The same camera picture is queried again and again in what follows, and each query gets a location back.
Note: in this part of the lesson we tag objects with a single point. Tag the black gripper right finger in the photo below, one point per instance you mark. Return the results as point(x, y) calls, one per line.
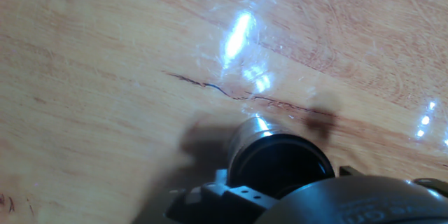
point(346, 171)

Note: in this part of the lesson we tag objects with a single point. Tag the small clear glass jar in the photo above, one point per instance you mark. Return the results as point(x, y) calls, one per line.
point(248, 129)

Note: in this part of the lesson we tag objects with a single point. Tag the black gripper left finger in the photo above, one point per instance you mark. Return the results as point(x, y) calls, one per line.
point(224, 206)

